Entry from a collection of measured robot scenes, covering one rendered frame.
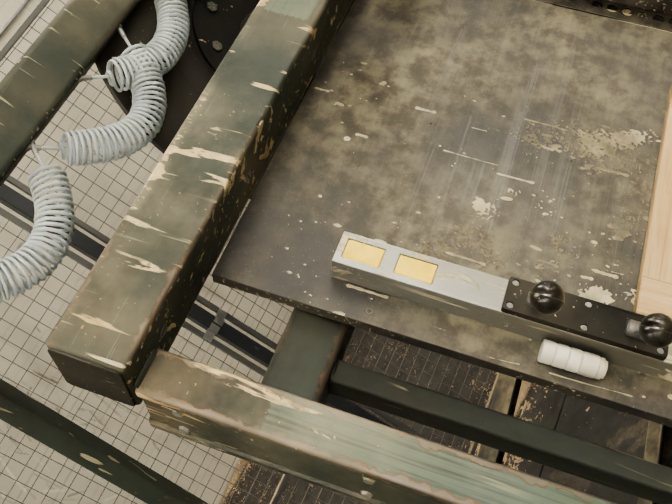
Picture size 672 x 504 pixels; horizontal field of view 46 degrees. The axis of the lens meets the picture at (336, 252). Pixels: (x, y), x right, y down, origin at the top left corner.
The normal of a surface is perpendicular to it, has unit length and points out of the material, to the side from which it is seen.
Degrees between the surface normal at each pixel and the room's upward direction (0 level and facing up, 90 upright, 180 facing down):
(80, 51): 90
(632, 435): 0
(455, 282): 57
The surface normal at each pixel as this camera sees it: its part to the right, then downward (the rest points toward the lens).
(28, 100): 0.53, -0.31
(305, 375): 0.02, -0.56
